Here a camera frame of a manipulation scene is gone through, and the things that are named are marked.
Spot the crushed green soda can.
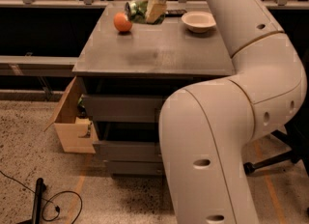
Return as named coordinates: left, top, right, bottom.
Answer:
left=125, top=0, right=165, bottom=25

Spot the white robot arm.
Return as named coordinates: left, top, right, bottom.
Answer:
left=159, top=0, right=307, bottom=224

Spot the black remote control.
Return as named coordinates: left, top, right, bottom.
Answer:
left=165, top=10, right=186, bottom=17

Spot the orange fruit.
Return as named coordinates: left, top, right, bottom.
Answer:
left=113, top=13, right=132, bottom=33

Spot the white bowl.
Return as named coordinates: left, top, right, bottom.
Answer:
left=182, top=12, right=216, bottom=34

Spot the grey drawer cabinet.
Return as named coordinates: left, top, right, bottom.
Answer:
left=71, top=3, right=237, bottom=181

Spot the cardboard box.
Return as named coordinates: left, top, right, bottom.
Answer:
left=44, top=77, right=98, bottom=154

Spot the middle grey drawer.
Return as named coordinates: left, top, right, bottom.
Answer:
left=93, top=140, right=162, bottom=162

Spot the bottom grey drawer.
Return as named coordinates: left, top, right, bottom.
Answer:
left=105, top=161, right=164, bottom=176

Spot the black office chair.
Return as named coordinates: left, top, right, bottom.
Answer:
left=242, top=98, right=309, bottom=178

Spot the black stand leg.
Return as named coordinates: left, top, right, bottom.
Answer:
left=18, top=178, right=46, bottom=224

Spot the black floor cable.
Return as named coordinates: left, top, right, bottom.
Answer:
left=0, top=169, right=84, bottom=224

